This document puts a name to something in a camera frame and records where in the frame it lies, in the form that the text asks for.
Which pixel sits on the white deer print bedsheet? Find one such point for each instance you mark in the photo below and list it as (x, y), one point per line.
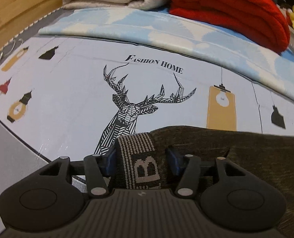
(62, 91)

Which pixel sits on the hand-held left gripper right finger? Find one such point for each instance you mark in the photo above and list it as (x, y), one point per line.
(172, 161)

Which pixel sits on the folded red blanket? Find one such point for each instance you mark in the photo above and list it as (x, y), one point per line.
(224, 2)

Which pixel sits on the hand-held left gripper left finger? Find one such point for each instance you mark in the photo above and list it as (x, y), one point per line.
(110, 164)

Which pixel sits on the light blue patterned blanket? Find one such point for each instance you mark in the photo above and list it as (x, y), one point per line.
(166, 29)

